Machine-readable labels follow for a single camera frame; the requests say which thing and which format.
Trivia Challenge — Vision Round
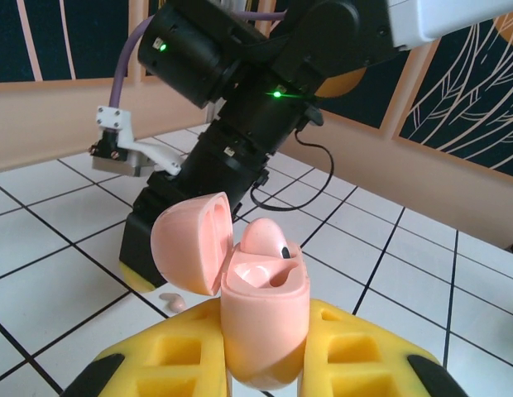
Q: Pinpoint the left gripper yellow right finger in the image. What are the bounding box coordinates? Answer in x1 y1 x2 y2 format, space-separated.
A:
297 299 467 397

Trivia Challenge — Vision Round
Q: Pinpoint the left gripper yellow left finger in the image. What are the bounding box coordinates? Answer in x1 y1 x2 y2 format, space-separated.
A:
61 299 233 397

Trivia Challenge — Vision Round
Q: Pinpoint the pink wireless earbud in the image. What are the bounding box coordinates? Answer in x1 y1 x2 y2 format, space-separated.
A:
158 291 187 313
239 218 293 260

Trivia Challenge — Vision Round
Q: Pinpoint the pink earbud charging case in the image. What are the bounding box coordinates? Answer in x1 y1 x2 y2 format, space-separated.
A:
151 191 311 392

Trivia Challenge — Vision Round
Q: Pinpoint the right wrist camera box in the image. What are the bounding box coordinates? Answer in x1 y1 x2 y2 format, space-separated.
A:
89 104 184 179

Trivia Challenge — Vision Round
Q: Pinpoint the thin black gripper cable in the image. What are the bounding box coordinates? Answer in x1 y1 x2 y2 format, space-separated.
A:
249 110 337 213

